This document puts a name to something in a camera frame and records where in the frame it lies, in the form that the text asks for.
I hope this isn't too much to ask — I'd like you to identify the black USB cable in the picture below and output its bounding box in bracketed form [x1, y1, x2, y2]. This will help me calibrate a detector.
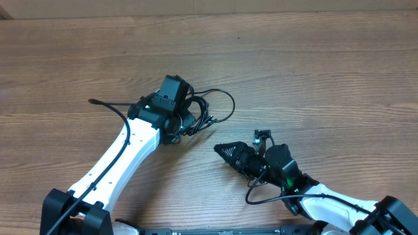
[182, 87, 236, 137]

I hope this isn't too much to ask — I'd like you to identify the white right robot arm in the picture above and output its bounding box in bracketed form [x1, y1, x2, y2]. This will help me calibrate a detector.
[214, 142, 417, 234]

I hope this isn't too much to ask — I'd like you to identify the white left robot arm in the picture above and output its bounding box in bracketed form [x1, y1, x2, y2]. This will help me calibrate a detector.
[40, 75, 191, 234]

